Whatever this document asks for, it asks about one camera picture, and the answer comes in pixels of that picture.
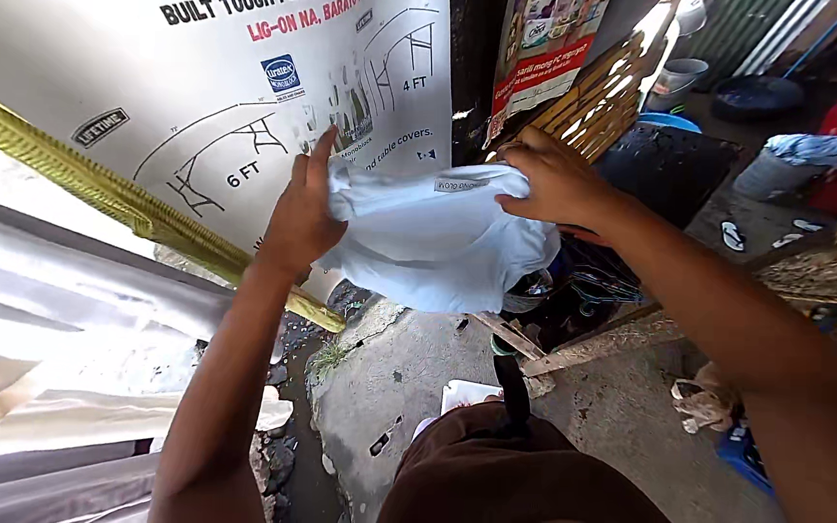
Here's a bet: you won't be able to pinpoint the person's right hand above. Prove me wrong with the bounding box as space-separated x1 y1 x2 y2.
494 125 630 246

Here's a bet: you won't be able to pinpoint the person's left hand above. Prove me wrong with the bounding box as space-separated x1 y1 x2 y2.
259 123 349 280

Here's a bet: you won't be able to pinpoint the person's right forearm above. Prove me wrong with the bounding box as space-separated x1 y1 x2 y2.
596 190 837 523

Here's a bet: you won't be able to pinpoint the person's left forearm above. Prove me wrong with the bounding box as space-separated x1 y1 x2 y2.
147 254 310 523

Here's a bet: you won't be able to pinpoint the red and white poster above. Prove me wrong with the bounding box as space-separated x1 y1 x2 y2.
485 0 610 150

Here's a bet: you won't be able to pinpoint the woven bamboo panel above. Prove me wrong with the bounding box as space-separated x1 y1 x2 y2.
485 0 681 165

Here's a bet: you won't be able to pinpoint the pile of clothes hangers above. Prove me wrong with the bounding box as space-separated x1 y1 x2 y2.
560 236 645 318

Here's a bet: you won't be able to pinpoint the black board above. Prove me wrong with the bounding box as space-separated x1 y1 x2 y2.
593 121 744 231

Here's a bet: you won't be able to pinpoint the short wooden plank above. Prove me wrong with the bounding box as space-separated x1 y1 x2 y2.
471 311 546 362

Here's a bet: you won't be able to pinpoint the light blue basin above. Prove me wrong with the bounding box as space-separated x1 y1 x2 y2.
636 112 703 135

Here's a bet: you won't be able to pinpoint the white printed tarpaulin banner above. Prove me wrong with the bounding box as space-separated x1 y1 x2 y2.
0 0 453 303

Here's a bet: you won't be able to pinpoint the grey plastic bucket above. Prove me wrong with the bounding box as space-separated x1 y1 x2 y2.
644 58 710 114

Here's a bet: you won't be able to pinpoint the long wooden plank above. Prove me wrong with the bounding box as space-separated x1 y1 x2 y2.
522 311 685 378

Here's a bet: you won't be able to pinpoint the white plastic object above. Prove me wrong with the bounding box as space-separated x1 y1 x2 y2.
441 379 504 416

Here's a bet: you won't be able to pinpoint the white plastic pail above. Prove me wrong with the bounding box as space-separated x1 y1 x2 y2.
676 0 708 37

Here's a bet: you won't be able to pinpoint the yellow fabric-wrapped pole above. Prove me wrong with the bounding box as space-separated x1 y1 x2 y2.
0 73 347 334

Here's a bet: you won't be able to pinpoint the black round basin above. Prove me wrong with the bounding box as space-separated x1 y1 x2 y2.
711 76 806 123

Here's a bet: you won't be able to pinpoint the corrugated metal sheet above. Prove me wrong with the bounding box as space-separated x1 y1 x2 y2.
693 0 791 79

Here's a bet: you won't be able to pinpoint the grey bucket with rim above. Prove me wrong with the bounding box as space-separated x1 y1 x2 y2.
733 147 830 202

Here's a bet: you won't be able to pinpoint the crumpled beige plastic bag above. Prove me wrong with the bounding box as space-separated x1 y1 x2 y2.
671 362 741 435

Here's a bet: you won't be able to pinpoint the person's body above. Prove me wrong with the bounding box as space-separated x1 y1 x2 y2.
376 354 672 523

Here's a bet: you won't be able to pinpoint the pile of light blue laundry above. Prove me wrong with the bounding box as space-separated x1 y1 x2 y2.
764 134 837 168

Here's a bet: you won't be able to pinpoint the white hanging curtains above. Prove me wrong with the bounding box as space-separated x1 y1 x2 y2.
0 185 294 523

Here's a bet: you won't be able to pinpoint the blue plastic object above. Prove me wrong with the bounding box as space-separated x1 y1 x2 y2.
716 415 777 498

